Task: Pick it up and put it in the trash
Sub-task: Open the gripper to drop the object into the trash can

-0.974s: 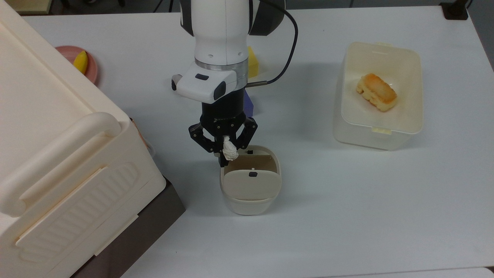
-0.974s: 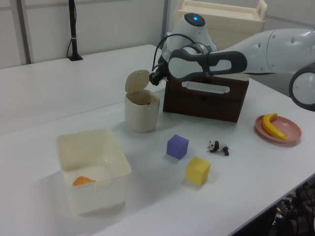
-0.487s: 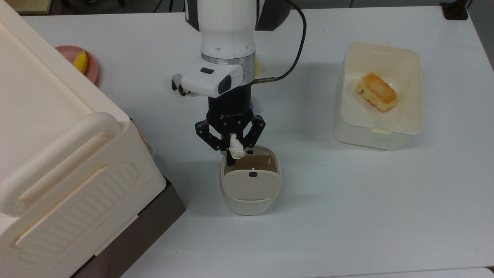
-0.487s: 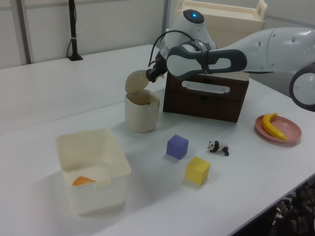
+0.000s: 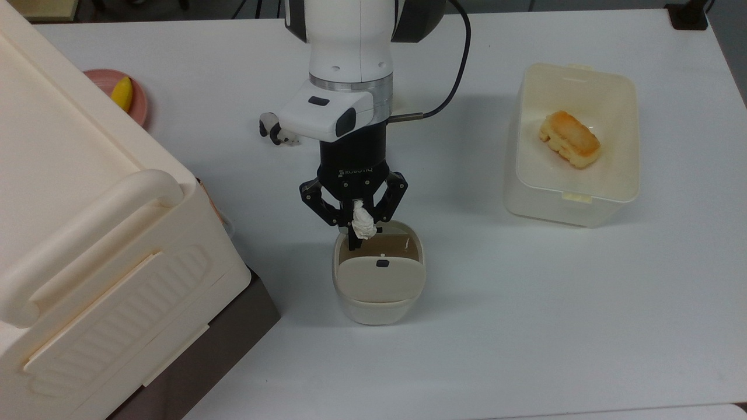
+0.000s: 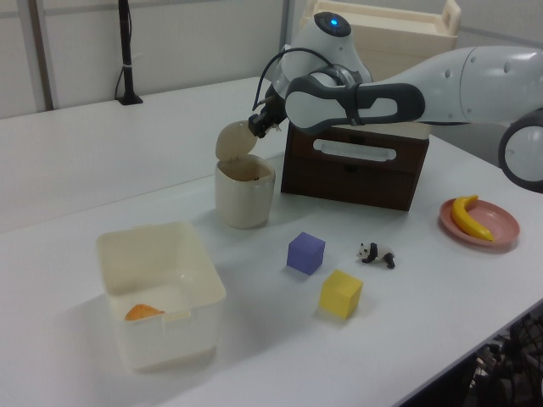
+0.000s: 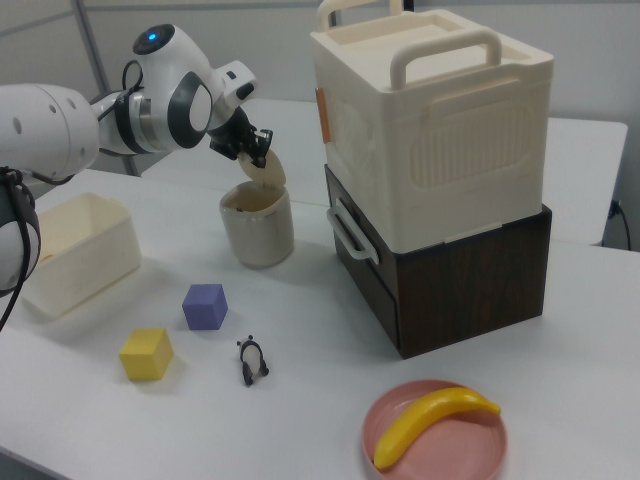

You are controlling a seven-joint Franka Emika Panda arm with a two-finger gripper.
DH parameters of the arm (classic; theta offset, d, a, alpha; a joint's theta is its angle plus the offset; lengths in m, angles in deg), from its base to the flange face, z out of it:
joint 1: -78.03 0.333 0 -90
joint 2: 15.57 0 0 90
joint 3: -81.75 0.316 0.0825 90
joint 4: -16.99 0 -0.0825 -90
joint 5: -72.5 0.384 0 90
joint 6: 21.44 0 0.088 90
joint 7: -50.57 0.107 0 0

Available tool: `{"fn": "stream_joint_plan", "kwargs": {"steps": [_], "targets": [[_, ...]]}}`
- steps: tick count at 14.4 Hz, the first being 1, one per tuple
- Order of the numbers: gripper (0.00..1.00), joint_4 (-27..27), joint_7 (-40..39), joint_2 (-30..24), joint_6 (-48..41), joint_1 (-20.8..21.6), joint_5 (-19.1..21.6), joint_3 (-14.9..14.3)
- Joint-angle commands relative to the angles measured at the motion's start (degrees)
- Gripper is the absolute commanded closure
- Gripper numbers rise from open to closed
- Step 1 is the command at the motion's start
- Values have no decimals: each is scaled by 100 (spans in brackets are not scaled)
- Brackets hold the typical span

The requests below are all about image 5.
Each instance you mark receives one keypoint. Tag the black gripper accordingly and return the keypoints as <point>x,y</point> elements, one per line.
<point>353,163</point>

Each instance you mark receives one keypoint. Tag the white paper ball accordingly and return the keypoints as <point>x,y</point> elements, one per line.
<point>363,224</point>

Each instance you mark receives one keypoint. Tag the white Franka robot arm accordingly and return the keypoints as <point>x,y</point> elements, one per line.
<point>350,46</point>

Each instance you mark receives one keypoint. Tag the beige flip-lid trash can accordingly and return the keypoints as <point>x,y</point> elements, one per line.
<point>379,286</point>

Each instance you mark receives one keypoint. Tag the panda toy figure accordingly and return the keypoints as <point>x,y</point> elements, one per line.
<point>267,123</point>

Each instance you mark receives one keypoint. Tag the orange toy bread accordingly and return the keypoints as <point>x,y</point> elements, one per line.
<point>569,139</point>

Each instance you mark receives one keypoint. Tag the cream open plastic bin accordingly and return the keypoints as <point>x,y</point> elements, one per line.
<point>583,186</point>

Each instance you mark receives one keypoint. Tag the pink plate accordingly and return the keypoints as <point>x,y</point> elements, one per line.
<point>139,105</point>

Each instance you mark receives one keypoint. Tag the yellow toy banana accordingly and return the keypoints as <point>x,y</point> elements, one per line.
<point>122,93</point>

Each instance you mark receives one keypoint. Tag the pale yellow box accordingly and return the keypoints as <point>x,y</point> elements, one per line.
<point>46,9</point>

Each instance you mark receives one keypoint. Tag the black camera stand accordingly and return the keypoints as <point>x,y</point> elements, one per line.
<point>688,17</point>

